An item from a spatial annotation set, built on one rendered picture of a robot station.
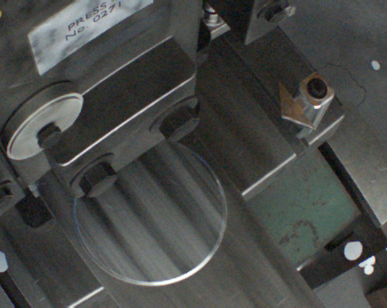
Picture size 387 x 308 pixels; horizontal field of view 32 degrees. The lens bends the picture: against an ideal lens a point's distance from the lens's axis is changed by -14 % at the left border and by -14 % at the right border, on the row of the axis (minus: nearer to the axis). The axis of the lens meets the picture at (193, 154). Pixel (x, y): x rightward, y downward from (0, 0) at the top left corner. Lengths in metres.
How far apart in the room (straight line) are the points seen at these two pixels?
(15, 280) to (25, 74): 0.36
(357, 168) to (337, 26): 0.84
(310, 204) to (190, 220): 0.19
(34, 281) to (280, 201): 0.27
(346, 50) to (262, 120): 0.88
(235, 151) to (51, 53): 0.38
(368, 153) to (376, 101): 0.75
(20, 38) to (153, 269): 0.32
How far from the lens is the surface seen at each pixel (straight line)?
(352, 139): 0.79
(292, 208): 0.75
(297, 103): 0.63
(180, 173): 0.60
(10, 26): 0.30
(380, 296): 1.34
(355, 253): 0.76
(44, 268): 0.68
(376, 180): 0.79
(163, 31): 0.42
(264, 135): 0.70
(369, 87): 1.54
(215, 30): 0.69
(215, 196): 0.60
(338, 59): 1.55
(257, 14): 0.38
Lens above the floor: 1.37
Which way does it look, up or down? 73 degrees down
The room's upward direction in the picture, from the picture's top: 9 degrees clockwise
